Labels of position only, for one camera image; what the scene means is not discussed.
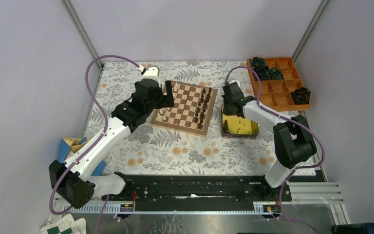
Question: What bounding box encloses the yellow tin box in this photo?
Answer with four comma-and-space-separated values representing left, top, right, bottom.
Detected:
221, 106, 259, 139

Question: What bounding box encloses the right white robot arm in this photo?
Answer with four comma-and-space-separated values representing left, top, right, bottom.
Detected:
222, 82, 317, 201

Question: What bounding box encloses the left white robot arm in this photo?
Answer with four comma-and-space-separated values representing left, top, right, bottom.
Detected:
49, 78, 174, 209

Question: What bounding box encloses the wooden chess board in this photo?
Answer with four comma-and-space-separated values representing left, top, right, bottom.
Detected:
150, 80, 218, 137

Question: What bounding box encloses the green checkered paper board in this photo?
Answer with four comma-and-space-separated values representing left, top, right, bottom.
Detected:
39, 214, 86, 234

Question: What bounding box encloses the black part in tray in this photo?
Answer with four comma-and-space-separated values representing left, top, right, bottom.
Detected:
250, 57, 284, 80

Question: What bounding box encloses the orange compartment tray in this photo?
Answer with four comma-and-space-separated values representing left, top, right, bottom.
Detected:
246, 57, 311, 112

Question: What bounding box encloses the floral table cloth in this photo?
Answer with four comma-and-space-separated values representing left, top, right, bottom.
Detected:
96, 61, 276, 176

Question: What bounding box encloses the black part on tray edge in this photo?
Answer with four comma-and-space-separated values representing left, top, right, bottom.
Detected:
291, 87, 311, 105

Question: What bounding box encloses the blue yellow cloth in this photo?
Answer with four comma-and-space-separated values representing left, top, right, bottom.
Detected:
58, 137, 107, 176

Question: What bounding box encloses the black cylinder object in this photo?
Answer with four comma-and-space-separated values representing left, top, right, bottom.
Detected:
331, 222, 374, 234

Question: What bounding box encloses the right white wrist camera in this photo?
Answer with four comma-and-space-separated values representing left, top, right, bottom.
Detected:
229, 79, 240, 87

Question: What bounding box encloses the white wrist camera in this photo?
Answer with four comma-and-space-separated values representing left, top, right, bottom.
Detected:
229, 79, 240, 87
142, 66, 161, 83

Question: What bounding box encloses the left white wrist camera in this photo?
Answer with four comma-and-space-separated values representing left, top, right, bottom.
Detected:
142, 66, 161, 83

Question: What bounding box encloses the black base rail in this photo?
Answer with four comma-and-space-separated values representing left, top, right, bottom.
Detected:
109, 173, 292, 212

